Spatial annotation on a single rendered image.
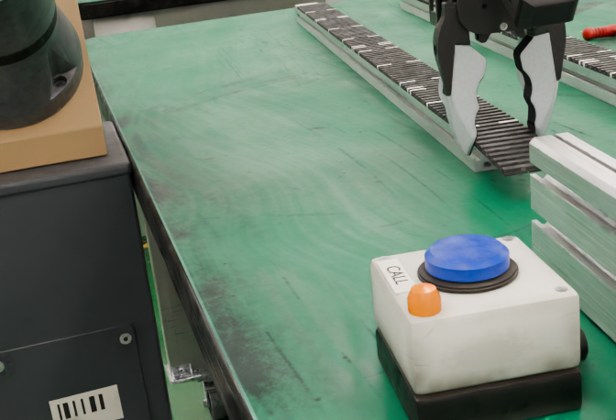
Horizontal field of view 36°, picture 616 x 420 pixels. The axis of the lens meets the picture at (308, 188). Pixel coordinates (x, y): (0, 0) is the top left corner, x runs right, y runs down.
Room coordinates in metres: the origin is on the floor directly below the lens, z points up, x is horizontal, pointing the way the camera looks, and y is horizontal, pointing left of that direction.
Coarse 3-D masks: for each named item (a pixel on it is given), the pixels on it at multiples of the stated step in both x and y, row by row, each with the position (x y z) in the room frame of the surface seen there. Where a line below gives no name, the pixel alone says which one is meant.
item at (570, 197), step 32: (544, 160) 0.52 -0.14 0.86; (576, 160) 0.49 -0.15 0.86; (608, 160) 0.49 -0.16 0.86; (544, 192) 0.52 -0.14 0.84; (576, 192) 0.48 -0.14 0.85; (608, 192) 0.45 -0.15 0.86; (544, 224) 0.55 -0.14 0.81; (576, 224) 0.48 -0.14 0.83; (608, 224) 0.46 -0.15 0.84; (544, 256) 0.53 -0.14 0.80; (576, 256) 0.49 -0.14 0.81; (608, 256) 0.45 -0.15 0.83; (576, 288) 0.48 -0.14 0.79; (608, 288) 0.45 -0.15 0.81; (608, 320) 0.45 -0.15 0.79
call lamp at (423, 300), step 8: (416, 288) 0.38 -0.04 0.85; (424, 288) 0.38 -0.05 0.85; (432, 288) 0.38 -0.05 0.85; (408, 296) 0.38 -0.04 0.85; (416, 296) 0.38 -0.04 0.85; (424, 296) 0.38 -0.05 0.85; (432, 296) 0.38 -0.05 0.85; (440, 296) 0.38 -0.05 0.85; (408, 304) 0.38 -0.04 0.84; (416, 304) 0.38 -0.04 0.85; (424, 304) 0.38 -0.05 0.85; (432, 304) 0.38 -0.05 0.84; (440, 304) 0.38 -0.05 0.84; (416, 312) 0.38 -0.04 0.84; (424, 312) 0.38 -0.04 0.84; (432, 312) 0.38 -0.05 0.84
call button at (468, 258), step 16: (448, 240) 0.43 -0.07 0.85; (464, 240) 0.43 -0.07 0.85; (480, 240) 0.42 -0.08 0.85; (496, 240) 0.42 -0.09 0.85; (432, 256) 0.41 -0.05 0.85; (448, 256) 0.41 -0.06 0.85; (464, 256) 0.41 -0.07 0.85; (480, 256) 0.41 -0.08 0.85; (496, 256) 0.40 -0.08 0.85; (432, 272) 0.41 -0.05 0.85; (448, 272) 0.40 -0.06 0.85; (464, 272) 0.40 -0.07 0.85; (480, 272) 0.40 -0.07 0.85; (496, 272) 0.40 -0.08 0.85
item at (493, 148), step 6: (522, 138) 0.72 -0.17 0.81; (528, 138) 0.72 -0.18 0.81; (486, 144) 0.72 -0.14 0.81; (492, 144) 0.72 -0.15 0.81; (498, 144) 0.71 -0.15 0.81; (504, 144) 0.71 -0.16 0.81; (510, 144) 0.71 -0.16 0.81; (516, 144) 0.72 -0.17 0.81; (522, 144) 0.71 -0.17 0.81; (528, 144) 0.71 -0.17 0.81; (480, 150) 0.71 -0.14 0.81; (486, 150) 0.70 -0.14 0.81; (492, 150) 0.70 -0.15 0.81; (498, 150) 0.70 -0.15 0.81; (504, 150) 0.70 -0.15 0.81; (486, 156) 0.70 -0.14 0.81
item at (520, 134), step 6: (510, 132) 0.74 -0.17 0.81; (516, 132) 0.74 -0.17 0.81; (522, 132) 0.74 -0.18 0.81; (528, 132) 0.74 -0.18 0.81; (480, 138) 0.73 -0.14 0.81; (486, 138) 0.73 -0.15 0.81; (492, 138) 0.73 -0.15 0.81; (498, 138) 0.73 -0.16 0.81; (504, 138) 0.73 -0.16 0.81; (510, 138) 0.73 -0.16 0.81; (516, 138) 0.73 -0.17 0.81; (480, 144) 0.72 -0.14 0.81
